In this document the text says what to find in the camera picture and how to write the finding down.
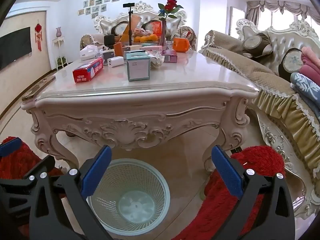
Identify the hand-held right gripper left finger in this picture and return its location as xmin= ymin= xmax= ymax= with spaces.
xmin=29 ymin=145 xmax=113 ymax=240

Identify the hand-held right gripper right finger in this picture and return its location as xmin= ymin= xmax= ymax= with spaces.
xmin=211 ymin=145 xmax=296 ymax=240

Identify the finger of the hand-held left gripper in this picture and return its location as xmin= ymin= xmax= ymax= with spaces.
xmin=0 ymin=137 xmax=22 ymax=158
xmin=24 ymin=154 xmax=56 ymax=181

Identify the clear bowl with snacks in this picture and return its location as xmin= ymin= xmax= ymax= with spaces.
xmin=87 ymin=158 xmax=171 ymax=236

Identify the red cardboard box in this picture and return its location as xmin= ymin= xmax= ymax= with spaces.
xmin=72 ymin=57 xmax=104 ymax=82

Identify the pink cardboard box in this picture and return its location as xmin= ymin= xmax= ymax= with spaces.
xmin=161 ymin=49 xmax=178 ymax=63

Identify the red fluffy rug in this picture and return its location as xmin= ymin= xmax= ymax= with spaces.
xmin=172 ymin=145 xmax=286 ymax=240

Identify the black television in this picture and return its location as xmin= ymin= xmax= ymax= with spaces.
xmin=0 ymin=26 xmax=33 ymax=72

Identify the beige fringed sofa cover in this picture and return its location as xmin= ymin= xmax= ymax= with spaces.
xmin=199 ymin=30 xmax=320 ymax=142

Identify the white corner stand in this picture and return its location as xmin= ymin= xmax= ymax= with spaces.
xmin=52 ymin=37 xmax=69 ymax=71

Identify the teal white cardboard box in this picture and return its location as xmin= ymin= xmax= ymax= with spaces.
xmin=125 ymin=51 xmax=151 ymax=81

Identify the white charger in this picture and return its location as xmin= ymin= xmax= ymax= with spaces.
xmin=107 ymin=56 xmax=125 ymax=66

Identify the ornate white coffee table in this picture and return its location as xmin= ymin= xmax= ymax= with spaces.
xmin=21 ymin=45 xmax=260 ymax=178

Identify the red knot ornament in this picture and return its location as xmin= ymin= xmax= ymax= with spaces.
xmin=34 ymin=23 xmax=43 ymax=52

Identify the blue leaf-pattern blanket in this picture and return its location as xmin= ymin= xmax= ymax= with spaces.
xmin=290 ymin=72 xmax=320 ymax=122

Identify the brown round-pattern cushion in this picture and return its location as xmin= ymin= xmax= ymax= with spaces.
xmin=277 ymin=47 xmax=305 ymax=81
xmin=141 ymin=21 xmax=157 ymax=33
xmin=110 ymin=22 xmax=129 ymax=43
xmin=242 ymin=26 xmax=273 ymax=58

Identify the crumpled white wrapper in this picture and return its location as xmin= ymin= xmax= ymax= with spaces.
xmin=149 ymin=51 xmax=165 ymax=68

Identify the black speaker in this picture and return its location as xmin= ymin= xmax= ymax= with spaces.
xmin=104 ymin=35 xmax=115 ymax=51

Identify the pale pink box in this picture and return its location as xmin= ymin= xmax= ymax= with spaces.
xmin=140 ymin=43 xmax=163 ymax=52

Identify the pink folded blanket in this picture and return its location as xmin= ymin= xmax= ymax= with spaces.
xmin=301 ymin=46 xmax=320 ymax=81

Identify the bowl of oranges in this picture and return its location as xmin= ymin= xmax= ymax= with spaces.
xmin=132 ymin=28 xmax=160 ymax=44

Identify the ornate tufted sofa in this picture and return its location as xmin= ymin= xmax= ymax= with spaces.
xmin=200 ymin=18 xmax=320 ymax=220

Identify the black tripod stand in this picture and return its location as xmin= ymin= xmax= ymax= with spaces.
xmin=122 ymin=2 xmax=137 ymax=46

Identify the red orange gift box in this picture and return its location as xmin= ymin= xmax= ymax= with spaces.
xmin=150 ymin=21 xmax=163 ymax=37

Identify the glass vase with red roses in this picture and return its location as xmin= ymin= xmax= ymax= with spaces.
xmin=157 ymin=0 xmax=184 ymax=47

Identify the ornate white loveseat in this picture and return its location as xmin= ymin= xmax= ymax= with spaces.
xmin=80 ymin=1 xmax=198 ymax=51

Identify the grey curtain valance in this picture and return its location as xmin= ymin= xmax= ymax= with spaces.
xmin=246 ymin=0 xmax=320 ymax=32

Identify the group of wall photo frames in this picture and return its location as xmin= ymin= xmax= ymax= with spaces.
xmin=78 ymin=0 xmax=120 ymax=19

